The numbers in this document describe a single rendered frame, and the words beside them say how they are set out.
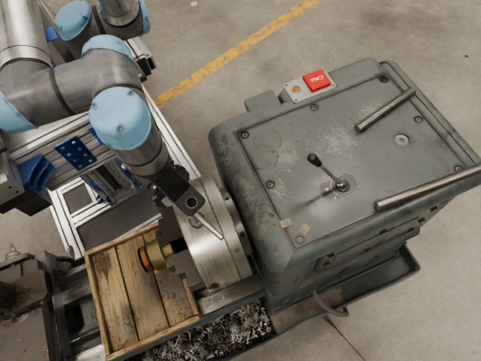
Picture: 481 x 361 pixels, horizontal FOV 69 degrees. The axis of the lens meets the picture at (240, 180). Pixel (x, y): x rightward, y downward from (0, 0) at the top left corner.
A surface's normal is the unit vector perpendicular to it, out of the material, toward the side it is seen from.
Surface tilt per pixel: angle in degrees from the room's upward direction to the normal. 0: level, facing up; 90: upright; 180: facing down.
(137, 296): 0
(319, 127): 0
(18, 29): 27
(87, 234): 0
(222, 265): 54
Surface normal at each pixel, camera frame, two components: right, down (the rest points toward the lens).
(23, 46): 0.37, -0.40
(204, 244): 0.12, 0.01
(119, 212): -0.08, -0.45
